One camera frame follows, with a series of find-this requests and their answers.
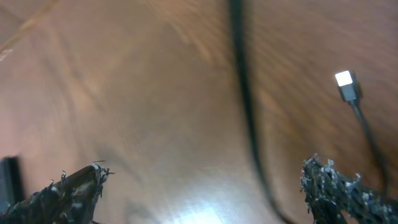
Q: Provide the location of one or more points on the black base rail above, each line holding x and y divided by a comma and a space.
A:
12, 189

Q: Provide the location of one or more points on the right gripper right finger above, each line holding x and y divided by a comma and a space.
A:
328, 193

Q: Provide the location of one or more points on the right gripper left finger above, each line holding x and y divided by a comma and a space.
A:
71, 200

